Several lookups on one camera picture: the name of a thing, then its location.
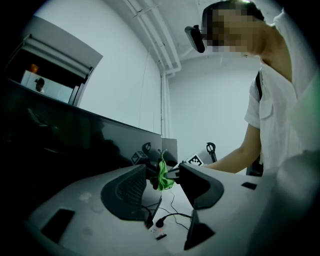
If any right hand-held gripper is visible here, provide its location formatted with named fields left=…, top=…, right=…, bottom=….
left=166, top=153, right=205, bottom=185

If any person's white shirt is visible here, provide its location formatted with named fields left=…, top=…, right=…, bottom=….
left=244, top=7, right=320, bottom=176

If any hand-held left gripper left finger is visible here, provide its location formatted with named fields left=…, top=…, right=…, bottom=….
left=23, top=163, right=152, bottom=253

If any white pipe bundle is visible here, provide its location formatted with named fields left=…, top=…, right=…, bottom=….
left=123, top=0, right=183, bottom=141

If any person's right forearm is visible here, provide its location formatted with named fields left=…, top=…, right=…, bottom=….
left=203, top=143, right=263, bottom=175

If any green cloth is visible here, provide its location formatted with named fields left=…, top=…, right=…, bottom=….
left=149, top=149, right=176, bottom=192

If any wide black monitor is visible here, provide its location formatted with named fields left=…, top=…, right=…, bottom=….
left=0, top=76, right=164, bottom=225

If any person's head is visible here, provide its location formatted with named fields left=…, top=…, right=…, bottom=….
left=201, top=0, right=278, bottom=62

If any white roller blind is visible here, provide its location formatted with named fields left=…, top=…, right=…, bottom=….
left=21, top=33, right=95, bottom=77

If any thin black cable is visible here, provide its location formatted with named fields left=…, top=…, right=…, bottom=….
left=169, top=188, right=191, bottom=231

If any thick black plug cable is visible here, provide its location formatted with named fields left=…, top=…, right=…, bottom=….
left=155, top=211, right=193, bottom=229

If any black head camera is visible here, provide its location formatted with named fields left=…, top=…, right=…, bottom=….
left=184, top=24, right=206, bottom=54

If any black ring-topped stand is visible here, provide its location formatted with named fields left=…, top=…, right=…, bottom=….
left=205, top=141, right=219, bottom=163

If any black office chair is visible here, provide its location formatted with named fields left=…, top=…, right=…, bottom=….
left=245, top=153, right=265, bottom=178

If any black shoulder strap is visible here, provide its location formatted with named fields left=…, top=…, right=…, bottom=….
left=254, top=69, right=264, bottom=101

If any white socket strip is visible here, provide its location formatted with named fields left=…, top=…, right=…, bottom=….
left=145, top=219, right=168, bottom=241

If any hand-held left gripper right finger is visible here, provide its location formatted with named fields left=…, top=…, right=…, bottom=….
left=177, top=162, right=276, bottom=252

